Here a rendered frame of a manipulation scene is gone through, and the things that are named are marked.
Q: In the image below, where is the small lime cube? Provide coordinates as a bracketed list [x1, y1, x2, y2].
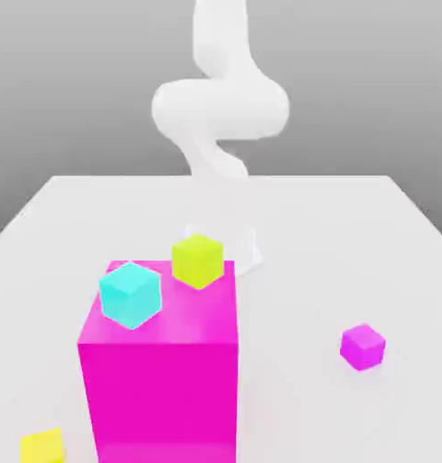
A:
[171, 232, 225, 291]

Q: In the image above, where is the small cyan cube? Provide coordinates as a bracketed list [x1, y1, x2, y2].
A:
[99, 261, 164, 331]

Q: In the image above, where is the small purple cube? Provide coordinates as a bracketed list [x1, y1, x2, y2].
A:
[339, 323, 387, 373]

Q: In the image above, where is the small yellow cube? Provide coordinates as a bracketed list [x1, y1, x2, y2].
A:
[19, 427, 67, 463]

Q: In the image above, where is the large magenta box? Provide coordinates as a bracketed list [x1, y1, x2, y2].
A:
[76, 259, 240, 463]

